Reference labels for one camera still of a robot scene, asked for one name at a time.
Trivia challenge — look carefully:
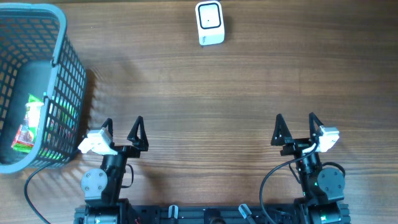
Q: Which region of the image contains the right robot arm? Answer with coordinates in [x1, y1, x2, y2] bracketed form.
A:
[271, 113, 345, 223]

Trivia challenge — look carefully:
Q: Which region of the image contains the white barcode scanner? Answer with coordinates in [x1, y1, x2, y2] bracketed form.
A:
[195, 1, 225, 46]

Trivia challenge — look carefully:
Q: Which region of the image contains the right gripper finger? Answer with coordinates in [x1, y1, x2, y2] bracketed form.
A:
[271, 114, 292, 146]
[308, 112, 323, 140]

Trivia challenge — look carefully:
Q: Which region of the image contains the green gummy candy bag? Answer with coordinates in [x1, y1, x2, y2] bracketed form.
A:
[11, 93, 78, 159]

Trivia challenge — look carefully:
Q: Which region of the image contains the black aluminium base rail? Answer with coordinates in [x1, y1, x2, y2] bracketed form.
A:
[73, 203, 351, 224]

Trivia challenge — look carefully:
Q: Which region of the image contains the grey plastic mesh basket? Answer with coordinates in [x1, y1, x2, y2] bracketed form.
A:
[1, 3, 87, 174]

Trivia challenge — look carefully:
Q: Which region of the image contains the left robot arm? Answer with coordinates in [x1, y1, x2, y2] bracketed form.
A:
[74, 116, 149, 224]

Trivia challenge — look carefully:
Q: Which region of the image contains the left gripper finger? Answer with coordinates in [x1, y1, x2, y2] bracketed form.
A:
[127, 116, 149, 151]
[101, 118, 113, 136]

